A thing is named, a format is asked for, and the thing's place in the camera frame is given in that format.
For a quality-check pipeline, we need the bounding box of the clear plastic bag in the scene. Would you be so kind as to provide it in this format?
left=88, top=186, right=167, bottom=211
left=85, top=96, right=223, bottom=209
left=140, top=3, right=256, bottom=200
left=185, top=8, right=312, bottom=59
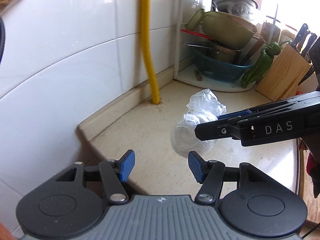
left=187, top=89, right=227, bottom=121

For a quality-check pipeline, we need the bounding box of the clear plastic lid cup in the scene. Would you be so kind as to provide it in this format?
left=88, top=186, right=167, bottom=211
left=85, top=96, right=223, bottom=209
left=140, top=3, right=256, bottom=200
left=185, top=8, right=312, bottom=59
left=170, top=113, right=217, bottom=158

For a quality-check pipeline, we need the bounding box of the wooden knife block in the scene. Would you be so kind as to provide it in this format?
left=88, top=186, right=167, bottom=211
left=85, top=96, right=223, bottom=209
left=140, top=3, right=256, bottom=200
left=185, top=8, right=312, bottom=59
left=255, top=43, right=310, bottom=101

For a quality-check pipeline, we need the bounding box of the green pepper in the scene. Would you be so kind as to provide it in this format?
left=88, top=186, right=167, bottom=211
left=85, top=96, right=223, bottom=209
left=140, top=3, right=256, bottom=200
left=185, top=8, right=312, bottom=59
left=240, top=40, right=291, bottom=88

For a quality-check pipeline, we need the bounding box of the steel pot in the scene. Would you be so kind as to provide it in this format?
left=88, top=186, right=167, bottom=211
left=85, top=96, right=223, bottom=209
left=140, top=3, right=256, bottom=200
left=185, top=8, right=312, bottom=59
left=183, top=40, right=242, bottom=64

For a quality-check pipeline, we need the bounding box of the teal plastic basin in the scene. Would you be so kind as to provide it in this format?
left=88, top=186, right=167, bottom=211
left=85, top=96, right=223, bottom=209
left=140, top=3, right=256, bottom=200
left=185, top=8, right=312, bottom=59
left=193, top=47, right=253, bottom=82

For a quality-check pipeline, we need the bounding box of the olive green pot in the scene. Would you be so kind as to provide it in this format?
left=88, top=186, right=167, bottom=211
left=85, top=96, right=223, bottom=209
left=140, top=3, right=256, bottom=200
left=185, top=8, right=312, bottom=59
left=185, top=9, right=258, bottom=50

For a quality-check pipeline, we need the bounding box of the white corner dish rack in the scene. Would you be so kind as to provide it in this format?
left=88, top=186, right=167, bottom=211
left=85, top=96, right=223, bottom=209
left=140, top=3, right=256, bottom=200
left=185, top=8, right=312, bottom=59
left=173, top=0, right=271, bottom=93

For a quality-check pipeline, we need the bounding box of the yellow corrugated gas hose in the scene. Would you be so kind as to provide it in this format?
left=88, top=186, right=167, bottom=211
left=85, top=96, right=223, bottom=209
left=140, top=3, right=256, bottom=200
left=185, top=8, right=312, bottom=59
left=138, top=0, right=161, bottom=105

